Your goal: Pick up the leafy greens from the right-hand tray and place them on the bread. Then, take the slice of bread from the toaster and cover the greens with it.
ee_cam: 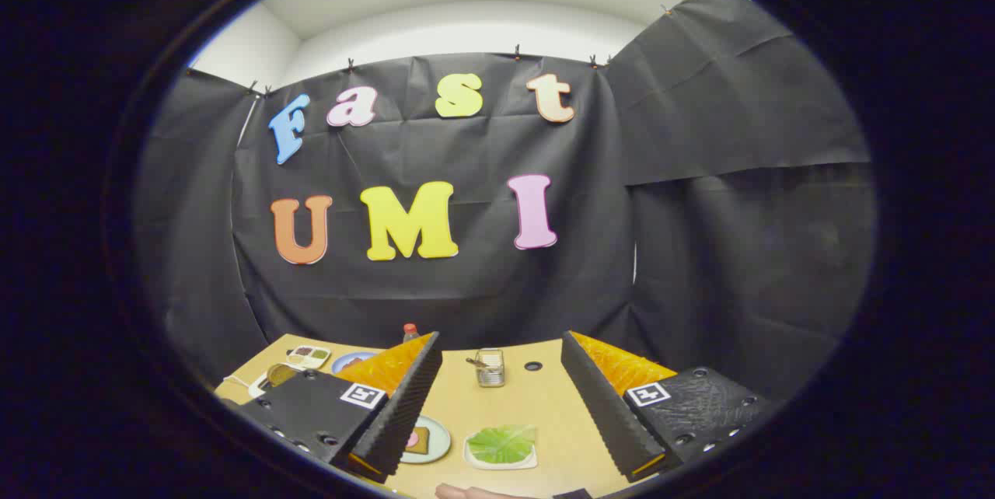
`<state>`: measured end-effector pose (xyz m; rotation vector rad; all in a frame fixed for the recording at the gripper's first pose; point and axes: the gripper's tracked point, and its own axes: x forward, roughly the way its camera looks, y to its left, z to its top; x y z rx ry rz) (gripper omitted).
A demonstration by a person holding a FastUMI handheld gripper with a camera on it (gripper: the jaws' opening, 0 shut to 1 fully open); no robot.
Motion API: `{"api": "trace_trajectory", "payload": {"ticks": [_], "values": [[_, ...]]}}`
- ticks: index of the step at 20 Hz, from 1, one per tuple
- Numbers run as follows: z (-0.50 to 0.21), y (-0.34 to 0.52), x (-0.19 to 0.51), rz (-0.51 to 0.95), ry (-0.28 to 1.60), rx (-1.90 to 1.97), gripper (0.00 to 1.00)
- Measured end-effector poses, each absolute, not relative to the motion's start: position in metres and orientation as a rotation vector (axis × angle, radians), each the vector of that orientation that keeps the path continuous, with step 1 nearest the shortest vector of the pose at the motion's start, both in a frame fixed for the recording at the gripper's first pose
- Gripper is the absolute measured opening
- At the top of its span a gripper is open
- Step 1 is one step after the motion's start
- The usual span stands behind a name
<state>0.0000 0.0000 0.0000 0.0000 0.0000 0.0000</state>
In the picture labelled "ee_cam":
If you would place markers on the white toaster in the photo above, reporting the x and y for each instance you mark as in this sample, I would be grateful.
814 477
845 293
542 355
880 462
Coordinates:
258 385

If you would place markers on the brown toast slice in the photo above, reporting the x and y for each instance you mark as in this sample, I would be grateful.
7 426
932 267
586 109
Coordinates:
280 374

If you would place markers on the pink ham slice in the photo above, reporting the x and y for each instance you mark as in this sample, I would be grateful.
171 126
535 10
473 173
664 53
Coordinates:
410 439

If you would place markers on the white square plate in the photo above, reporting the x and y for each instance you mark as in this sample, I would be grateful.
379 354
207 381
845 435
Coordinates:
474 462

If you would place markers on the blue round plate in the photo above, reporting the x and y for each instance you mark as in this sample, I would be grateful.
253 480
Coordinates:
342 356

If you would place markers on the bread slice under ham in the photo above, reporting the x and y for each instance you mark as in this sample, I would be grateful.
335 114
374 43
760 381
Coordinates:
420 444

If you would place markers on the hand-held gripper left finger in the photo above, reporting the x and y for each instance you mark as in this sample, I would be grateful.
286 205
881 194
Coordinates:
412 406

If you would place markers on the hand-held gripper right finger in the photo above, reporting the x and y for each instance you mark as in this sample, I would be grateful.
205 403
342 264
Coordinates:
602 406

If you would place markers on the clear plastic water bottle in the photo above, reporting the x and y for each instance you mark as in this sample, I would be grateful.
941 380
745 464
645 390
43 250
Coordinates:
410 333

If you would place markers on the brown meat patty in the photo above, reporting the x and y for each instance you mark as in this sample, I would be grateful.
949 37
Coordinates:
352 363

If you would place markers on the green lettuce leaf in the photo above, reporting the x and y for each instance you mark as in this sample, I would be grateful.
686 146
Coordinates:
501 444

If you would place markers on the white compartment seasoning tray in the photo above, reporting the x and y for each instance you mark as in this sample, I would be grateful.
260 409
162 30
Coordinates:
308 357

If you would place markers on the pale green round plate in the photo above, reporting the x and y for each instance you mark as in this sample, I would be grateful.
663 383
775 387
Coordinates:
437 441

